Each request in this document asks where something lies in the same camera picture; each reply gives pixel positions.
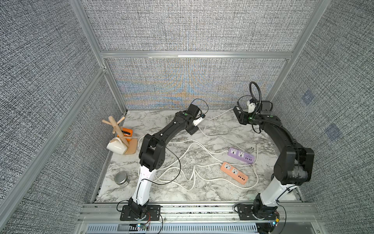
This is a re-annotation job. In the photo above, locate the black and white power strip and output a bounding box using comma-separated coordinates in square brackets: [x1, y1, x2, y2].
[137, 107, 255, 147]

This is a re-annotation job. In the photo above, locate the purple power strip white cord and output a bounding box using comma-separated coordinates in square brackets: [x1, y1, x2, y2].
[157, 139, 259, 170]

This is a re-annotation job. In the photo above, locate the pink power strip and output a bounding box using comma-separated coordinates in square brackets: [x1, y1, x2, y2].
[221, 162, 248, 185]

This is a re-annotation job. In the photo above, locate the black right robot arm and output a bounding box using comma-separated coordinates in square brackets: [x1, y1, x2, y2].
[233, 101, 315, 219]

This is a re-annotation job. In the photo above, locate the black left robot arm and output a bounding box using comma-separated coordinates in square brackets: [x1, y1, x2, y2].
[128, 103, 205, 216]

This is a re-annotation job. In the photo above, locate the wooden mug tree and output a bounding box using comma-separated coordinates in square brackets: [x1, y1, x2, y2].
[102, 116, 138, 155]

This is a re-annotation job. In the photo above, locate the orange box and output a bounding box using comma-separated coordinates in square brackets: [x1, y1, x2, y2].
[121, 128, 133, 137]

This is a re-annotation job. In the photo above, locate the cream ceramic mug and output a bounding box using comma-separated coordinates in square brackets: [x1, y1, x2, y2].
[106, 137, 128, 155]

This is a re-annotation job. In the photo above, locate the metal tin can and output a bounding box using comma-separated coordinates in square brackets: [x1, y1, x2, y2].
[114, 171, 130, 186]

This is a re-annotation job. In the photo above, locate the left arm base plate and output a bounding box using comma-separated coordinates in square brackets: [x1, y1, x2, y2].
[119, 205, 161, 221]

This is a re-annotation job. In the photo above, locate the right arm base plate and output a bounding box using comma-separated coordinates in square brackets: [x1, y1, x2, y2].
[234, 203, 280, 221]

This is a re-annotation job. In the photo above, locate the aluminium front rail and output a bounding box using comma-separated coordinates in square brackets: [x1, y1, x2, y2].
[78, 202, 322, 224]

